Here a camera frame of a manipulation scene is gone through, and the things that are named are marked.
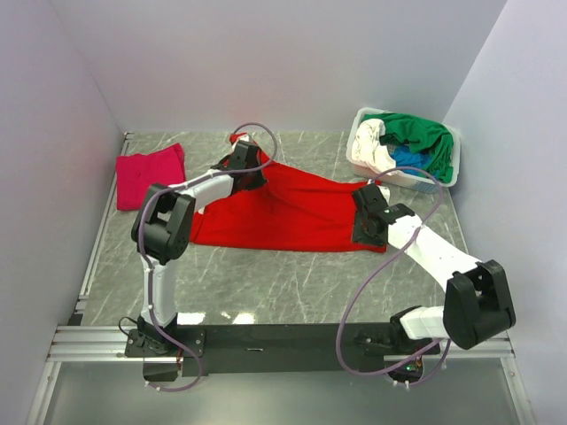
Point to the white t-shirt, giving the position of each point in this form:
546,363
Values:
367,148

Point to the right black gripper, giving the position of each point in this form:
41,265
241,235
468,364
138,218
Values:
357,234

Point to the folded magenta t-shirt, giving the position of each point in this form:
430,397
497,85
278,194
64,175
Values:
136,173

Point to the blue t-shirt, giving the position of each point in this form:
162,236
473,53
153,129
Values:
411,162

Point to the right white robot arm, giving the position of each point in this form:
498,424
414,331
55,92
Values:
477,304

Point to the white plastic laundry basket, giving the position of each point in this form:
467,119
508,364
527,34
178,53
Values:
400,179

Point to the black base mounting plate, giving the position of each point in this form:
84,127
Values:
256,348

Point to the green t-shirt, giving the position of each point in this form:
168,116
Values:
420,135

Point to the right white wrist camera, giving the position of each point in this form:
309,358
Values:
385,191

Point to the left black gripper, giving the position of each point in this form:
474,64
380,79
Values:
260,180

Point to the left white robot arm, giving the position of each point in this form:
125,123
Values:
163,224

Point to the red t-shirt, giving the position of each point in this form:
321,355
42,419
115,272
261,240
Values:
293,211

